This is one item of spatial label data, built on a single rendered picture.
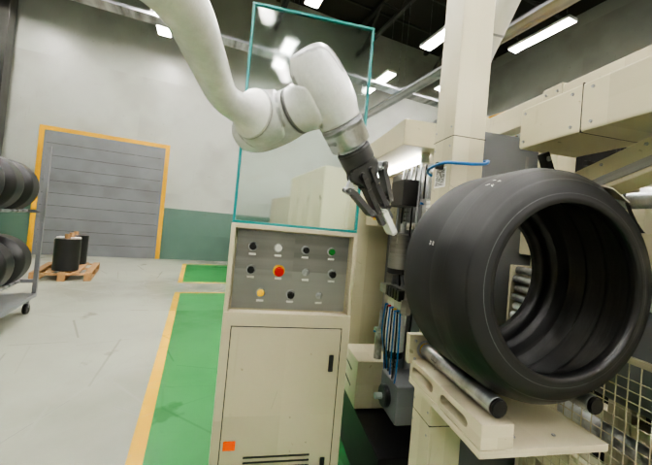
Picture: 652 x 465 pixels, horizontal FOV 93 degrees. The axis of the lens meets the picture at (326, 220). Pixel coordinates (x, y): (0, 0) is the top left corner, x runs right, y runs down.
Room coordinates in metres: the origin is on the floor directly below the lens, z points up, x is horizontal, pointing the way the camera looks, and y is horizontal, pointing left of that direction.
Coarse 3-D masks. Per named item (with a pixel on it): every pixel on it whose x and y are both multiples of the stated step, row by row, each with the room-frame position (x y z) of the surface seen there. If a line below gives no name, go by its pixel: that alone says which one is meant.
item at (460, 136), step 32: (448, 0) 1.22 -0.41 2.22; (480, 0) 1.12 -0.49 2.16; (448, 32) 1.20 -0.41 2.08; (480, 32) 1.12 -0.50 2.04; (448, 64) 1.18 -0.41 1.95; (480, 64) 1.12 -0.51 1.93; (448, 96) 1.16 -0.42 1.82; (480, 96) 1.12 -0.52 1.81; (448, 128) 1.14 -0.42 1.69; (480, 128) 1.13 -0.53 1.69; (448, 160) 1.12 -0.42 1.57; (480, 160) 1.13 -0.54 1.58; (416, 416) 1.19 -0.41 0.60; (416, 448) 1.18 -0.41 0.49; (448, 448) 1.12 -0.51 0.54
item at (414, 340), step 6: (408, 336) 1.07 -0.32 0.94; (414, 336) 1.06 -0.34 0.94; (420, 336) 1.07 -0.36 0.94; (408, 342) 1.07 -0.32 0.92; (414, 342) 1.06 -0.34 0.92; (420, 342) 1.07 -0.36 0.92; (426, 342) 1.07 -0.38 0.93; (408, 348) 1.06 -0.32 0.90; (414, 348) 1.06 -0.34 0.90; (408, 354) 1.06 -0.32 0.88; (414, 354) 1.07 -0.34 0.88; (420, 354) 1.07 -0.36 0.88; (408, 360) 1.06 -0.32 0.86
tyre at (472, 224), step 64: (448, 192) 0.92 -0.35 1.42; (512, 192) 0.72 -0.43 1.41; (576, 192) 0.74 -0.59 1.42; (448, 256) 0.73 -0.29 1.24; (576, 256) 1.00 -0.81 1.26; (640, 256) 0.77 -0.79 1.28; (448, 320) 0.73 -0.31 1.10; (512, 320) 1.05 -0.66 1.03; (576, 320) 0.96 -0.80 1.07; (640, 320) 0.78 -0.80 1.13; (512, 384) 0.72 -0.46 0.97; (576, 384) 0.74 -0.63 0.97
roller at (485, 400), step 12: (420, 348) 1.06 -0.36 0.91; (432, 348) 1.03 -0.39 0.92; (432, 360) 0.98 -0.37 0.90; (444, 360) 0.94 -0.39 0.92; (444, 372) 0.92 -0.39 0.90; (456, 372) 0.88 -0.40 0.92; (456, 384) 0.87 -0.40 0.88; (468, 384) 0.82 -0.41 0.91; (480, 384) 0.80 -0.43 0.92; (480, 396) 0.77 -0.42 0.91; (492, 396) 0.75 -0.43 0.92; (492, 408) 0.73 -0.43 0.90; (504, 408) 0.73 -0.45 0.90
